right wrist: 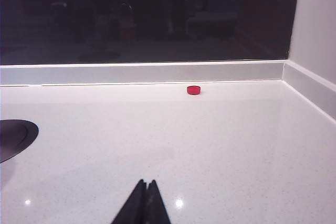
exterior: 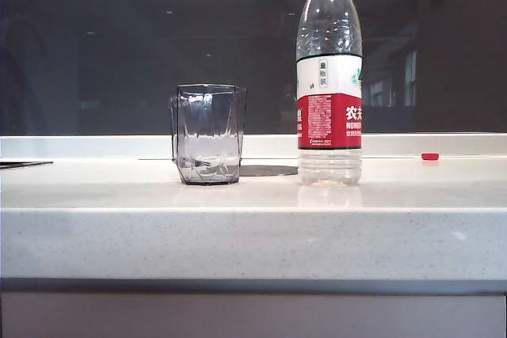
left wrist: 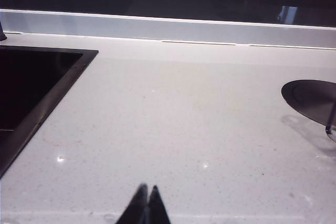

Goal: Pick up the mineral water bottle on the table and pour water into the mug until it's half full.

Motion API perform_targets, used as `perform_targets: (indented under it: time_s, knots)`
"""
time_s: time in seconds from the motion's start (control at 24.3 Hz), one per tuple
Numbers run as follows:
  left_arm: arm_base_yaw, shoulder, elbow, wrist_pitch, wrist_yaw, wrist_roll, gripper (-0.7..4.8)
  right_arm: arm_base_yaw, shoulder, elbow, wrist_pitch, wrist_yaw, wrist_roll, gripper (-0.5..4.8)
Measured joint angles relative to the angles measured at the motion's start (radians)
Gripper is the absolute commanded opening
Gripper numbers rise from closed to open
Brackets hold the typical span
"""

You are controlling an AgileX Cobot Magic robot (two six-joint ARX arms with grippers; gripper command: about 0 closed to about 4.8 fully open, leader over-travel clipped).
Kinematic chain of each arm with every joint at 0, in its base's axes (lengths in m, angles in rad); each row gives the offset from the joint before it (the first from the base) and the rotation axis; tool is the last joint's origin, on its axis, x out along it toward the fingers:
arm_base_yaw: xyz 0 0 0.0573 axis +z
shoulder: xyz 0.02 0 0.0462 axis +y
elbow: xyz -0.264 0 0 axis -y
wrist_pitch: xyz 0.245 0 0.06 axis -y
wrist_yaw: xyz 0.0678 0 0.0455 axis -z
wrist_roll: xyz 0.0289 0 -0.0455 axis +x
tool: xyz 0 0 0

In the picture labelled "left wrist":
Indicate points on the round grey countertop cover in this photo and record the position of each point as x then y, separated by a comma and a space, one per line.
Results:
307, 95

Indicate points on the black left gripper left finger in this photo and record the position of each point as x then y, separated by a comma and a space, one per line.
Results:
136, 208

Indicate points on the black rectangular sink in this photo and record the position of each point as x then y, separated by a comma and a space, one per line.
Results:
26, 82

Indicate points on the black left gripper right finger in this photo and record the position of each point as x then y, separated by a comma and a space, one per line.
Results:
157, 208

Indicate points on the clear faceted glass mug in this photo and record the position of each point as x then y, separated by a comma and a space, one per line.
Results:
330, 123

